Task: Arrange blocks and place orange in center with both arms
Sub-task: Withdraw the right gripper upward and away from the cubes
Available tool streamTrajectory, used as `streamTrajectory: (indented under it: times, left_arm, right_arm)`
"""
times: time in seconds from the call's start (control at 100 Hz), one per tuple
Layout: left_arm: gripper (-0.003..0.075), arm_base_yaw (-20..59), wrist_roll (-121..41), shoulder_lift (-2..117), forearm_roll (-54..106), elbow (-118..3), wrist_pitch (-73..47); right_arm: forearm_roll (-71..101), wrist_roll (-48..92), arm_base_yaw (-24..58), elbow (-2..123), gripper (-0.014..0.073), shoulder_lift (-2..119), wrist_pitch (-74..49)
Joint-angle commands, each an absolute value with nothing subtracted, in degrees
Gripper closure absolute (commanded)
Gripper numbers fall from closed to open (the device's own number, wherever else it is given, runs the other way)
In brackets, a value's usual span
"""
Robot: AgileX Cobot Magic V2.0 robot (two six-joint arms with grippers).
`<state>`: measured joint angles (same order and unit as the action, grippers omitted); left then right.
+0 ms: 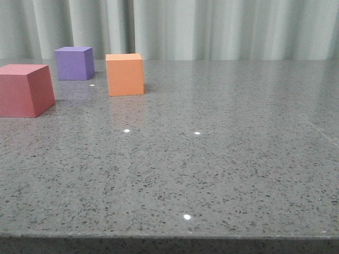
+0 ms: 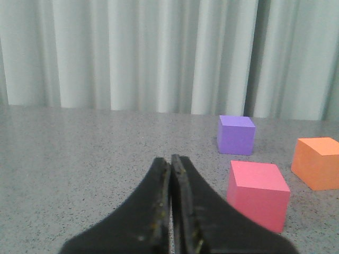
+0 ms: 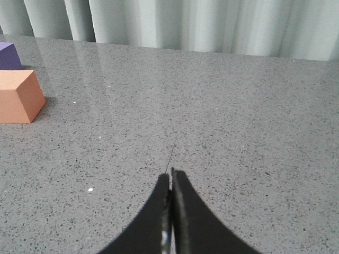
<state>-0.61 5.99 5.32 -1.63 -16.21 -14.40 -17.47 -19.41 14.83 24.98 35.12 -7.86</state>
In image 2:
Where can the purple foam cube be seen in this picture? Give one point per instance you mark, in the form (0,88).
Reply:
(235,135)

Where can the grey pleated curtain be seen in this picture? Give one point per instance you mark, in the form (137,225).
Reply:
(254,58)

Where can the orange foam cube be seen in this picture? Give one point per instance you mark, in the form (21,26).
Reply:
(315,162)

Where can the pink foam cube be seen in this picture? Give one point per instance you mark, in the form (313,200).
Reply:
(259,191)

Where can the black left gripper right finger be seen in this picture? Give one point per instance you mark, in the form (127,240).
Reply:
(205,223)

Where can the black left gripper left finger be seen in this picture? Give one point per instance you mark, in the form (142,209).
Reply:
(139,225)

